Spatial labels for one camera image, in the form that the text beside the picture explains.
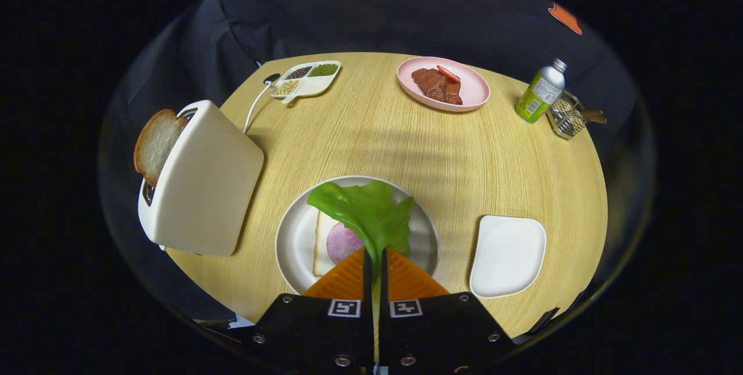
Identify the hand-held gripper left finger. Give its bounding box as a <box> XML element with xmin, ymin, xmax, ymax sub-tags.
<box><xmin>241</xmin><ymin>247</ymin><xmax>375</xmax><ymax>373</ymax></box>

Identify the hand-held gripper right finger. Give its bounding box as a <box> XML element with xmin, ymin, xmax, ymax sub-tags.
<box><xmin>378</xmin><ymin>247</ymin><xmax>516</xmax><ymax>373</ymax></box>

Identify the green lettuce leaf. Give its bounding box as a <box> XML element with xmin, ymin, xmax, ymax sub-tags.
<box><xmin>306</xmin><ymin>181</ymin><xmax>415</xmax><ymax>358</ymax></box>

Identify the toasted bread slice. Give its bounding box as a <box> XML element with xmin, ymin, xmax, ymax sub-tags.
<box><xmin>134</xmin><ymin>109</ymin><xmax>187</xmax><ymax>188</ymax></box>

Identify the pink ham slice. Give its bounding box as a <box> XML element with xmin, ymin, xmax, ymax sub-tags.
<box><xmin>327</xmin><ymin>222</ymin><xmax>365</xmax><ymax>265</ymax></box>

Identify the white bread slice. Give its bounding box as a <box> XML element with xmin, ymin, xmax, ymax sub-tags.
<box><xmin>313</xmin><ymin>211</ymin><xmax>349</xmax><ymax>277</ymax></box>

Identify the round white plate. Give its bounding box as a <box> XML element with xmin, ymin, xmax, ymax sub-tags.
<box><xmin>275</xmin><ymin>175</ymin><xmax>440</xmax><ymax>295</ymax></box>

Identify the square white plate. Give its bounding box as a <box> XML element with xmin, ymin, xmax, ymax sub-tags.
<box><xmin>469</xmin><ymin>215</ymin><xmax>547</xmax><ymax>299</ymax></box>

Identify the cream white toaster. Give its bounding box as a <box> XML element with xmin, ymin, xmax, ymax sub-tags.
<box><xmin>138</xmin><ymin>100</ymin><xmax>265</xmax><ymax>258</ymax></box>

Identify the white divided tray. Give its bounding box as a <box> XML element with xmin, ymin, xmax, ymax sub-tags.
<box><xmin>270</xmin><ymin>60</ymin><xmax>342</xmax><ymax>104</ymax></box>

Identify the brown cooked meat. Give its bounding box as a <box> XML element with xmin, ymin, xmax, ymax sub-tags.
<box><xmin>411</xmin><ymin>67</ymin><xmax>463</xmax><ymax>106</ymax></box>

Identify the pink plate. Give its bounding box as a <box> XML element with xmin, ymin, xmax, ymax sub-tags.
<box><xmin>397</xmin><ymin>56</ymin><xmax>491</xmax><ymax>113</ymax></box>

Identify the green label drink bottle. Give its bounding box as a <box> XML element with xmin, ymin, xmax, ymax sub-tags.
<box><xmin>515</xmin><ymin>59</ymin><xmax>568</xmax><ymax>124</ymax></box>

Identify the black backdrop cloth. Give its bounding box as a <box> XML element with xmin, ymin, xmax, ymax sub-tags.
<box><xmin>99</xmin><ymin>0</ymin><xmax>657</xmax><ymax>329</ymax></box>

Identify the white toaster cable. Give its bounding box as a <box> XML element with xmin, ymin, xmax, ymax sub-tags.
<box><xmin>242</xmin><ymin>80</ymin><xmax>273</xmax><ymax>135</ymax></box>

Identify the wire utensil basket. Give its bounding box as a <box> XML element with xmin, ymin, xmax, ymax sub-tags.
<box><xmin>546</xmin><ymin>92</ymin><xmax>587</xmax><ymax>140</ymax></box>

